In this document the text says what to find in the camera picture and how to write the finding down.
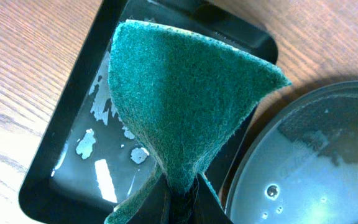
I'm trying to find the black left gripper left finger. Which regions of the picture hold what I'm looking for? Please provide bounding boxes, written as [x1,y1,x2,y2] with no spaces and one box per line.
[127,175,170,224]

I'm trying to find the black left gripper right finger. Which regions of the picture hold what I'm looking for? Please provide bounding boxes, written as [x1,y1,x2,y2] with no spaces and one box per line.
[193,174,232,224]

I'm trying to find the green scouring sponge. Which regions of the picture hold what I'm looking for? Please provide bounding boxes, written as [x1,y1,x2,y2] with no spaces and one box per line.
[106,20,290,223]

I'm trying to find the black rectangular tray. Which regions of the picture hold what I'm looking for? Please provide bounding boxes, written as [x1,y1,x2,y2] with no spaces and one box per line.
[19,0,278,223]

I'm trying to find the black round tray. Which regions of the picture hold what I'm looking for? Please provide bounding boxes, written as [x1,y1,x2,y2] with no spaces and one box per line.
[225,81,358,223]

